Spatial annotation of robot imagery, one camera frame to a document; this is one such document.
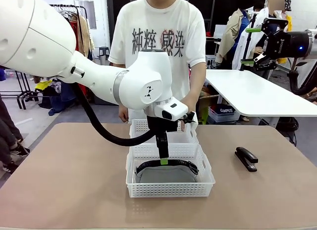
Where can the white hanging coat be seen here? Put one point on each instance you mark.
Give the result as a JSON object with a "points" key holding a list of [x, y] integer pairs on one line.
{"points": [[262, 19]]}

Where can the person in white printed T-shirt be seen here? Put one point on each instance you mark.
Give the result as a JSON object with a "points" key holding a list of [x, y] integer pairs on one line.
{"points": [[158, 22]]}

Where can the brown cardboard box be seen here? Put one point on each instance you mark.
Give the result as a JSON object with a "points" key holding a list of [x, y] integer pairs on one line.
{"points": [[209, 101]]}

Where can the yellow crumpled cloth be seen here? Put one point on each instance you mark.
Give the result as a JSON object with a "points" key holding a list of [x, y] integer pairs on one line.
{"points": [[43, 84]]}

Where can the person's right hand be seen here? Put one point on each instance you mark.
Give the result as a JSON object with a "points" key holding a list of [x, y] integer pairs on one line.
{"points": [[123, 115]]}

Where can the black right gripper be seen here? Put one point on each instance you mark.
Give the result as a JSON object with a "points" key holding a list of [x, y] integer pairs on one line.
{"points": [[287, 45]]}

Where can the person's left forearm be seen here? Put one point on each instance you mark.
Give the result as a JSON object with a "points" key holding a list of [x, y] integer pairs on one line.
{"points": [[198, 86]]}

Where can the white storage basket with cap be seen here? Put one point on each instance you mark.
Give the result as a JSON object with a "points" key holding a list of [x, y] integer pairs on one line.
{"points": [[224, 113]]}

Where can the bystander legs in dark trousers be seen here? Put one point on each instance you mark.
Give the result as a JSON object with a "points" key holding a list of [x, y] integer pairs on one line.
{"points": [[7, 131]]}

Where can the black stool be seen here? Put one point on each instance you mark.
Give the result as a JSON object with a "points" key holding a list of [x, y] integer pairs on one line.
{"points": [[104, 52]]}

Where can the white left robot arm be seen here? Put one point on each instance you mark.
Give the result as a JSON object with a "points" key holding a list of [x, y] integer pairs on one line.
{"points": [[74, 54]]}

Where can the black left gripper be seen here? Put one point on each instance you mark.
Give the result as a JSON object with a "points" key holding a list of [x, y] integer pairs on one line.
{"points": [[166, 126]]}

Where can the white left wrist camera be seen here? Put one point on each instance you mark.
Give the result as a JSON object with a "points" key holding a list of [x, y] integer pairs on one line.
{"points": [[194, 121]]}

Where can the background person in navy top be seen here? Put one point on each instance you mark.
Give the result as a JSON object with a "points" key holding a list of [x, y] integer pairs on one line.
{"points": [[288, 14]]}

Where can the white perforated plastic basket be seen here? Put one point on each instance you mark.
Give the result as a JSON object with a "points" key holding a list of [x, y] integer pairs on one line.
{"points": [[168, 190], [138, 126]]}

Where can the black stapler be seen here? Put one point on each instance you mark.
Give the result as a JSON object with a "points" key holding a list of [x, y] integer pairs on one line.
{"points": [[246, 157]]}

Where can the mannequin with beige coat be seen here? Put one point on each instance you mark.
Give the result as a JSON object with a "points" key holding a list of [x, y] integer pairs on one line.
{"points": [[232, 34]]}

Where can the white background table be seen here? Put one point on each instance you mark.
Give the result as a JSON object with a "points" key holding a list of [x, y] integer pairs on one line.
{"points": [[247, 91]]}

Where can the grey zippered pencil case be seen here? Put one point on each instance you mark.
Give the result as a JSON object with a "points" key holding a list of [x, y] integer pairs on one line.
{"points": [[163, 175]]}

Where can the person's left hand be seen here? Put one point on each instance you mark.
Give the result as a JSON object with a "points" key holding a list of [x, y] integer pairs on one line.
{"points": [[189, 106]]}

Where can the beige hanging garment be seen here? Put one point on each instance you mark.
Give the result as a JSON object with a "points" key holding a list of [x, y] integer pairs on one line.
{"points": [[84, 37]]}

